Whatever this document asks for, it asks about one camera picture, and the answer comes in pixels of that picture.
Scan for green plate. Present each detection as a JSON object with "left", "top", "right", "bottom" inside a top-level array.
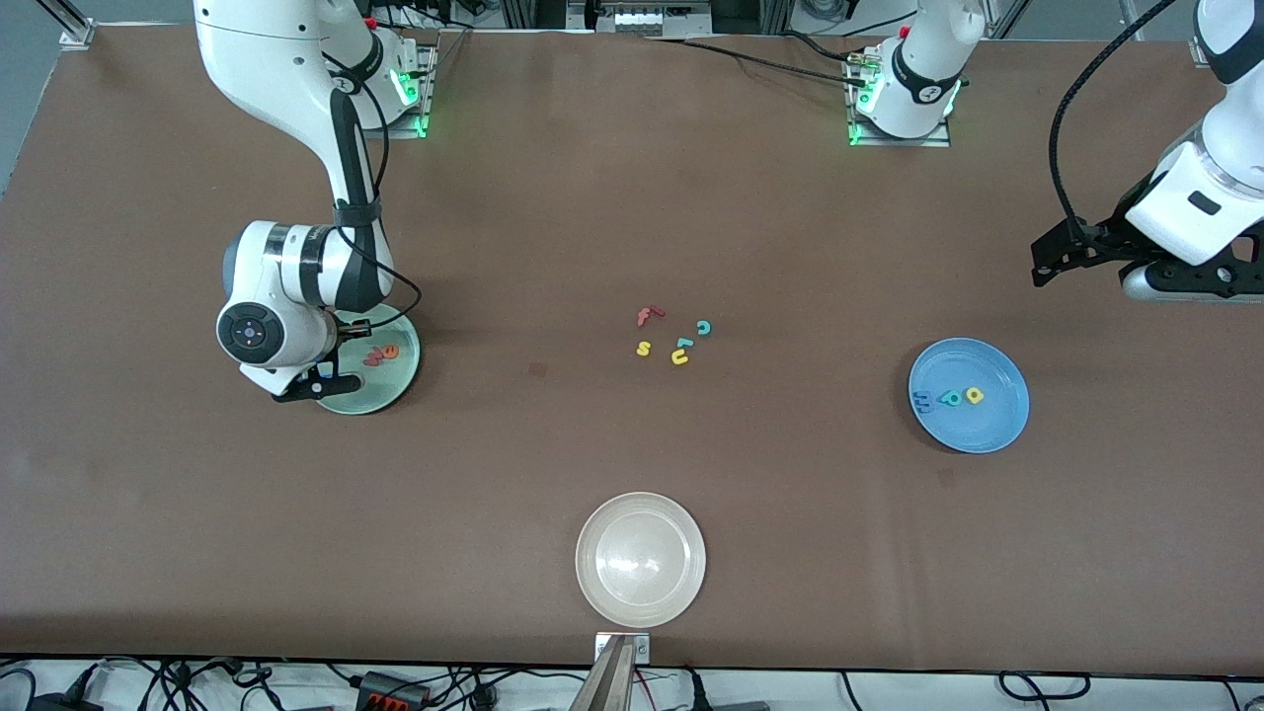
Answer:
[{"left": 314, "top": 302, "right": 422, "bottom": 416}]

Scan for blue plate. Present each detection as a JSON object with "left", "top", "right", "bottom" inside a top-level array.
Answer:
[{"left": 908, "top": 338, "right": 1031, "bottom": 454}]

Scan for black power strip red switches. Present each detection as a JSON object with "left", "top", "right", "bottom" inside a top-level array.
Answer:
[{"left": 355, "top": 670, "right": 433, "bottom": 710}]

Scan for beige plate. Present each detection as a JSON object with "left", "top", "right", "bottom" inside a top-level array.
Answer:
[{"left": 575, "top": 492, "right": 708, "bottom": 629}]

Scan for grey metal equipment box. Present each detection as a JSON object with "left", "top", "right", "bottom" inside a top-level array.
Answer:
[{"left": 568, "top": 0, "right": 714, "bottom": 37}]

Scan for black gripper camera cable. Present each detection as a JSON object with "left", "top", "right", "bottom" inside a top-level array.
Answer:
[
  {"left": 326, "top": 54, "right": 424, "bottom": 325},
  {"left": 1049, "top": 0, "right": 1178, "bottom": 230}
]

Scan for small metal mount bracket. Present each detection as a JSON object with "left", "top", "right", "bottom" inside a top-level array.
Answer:
[{"left": 593, "top": 632, "right": 652, "bottom": 665}]

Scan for short black table cable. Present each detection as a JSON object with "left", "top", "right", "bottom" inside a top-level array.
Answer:
[{"left": 780, "top": 32, "right": 872, "bottom": 64}]

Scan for grey camera post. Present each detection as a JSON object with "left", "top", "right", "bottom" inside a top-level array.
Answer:
[{"left": 570, "top": 637, "right": 640, "bottom": 711}]

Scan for aluminium frame profile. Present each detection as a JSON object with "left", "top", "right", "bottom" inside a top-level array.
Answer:
[{"left": 39, "top": 0, "right": 97, "bottom": 48}]

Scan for black looped floor cable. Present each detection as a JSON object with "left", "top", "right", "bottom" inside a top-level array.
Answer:
[{"left": 997, "top": 671, "right": 1092, "bottom": 704}]

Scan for long black table cable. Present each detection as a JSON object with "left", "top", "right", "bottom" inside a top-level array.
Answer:
[{"left": 642, "top": 36, "right": 875, "bottom": 90}]

